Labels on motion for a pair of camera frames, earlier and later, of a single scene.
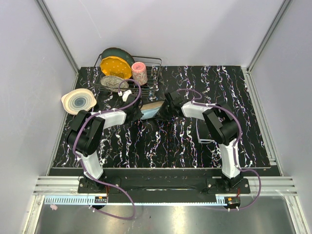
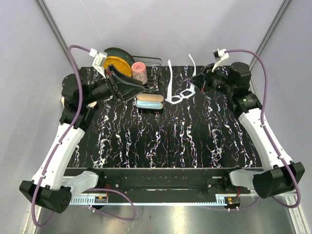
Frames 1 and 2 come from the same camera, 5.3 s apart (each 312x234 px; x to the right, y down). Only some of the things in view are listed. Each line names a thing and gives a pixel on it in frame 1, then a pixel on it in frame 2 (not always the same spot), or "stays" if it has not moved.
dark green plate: (119, 53) stays
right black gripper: (161, 114) to (199, 80)
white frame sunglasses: (202, 141) to (177, 99)
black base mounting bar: (167, 182) stays
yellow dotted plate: (113, 66) stays
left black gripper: (139, 116) to (125, 91)
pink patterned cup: (139, 72) stays
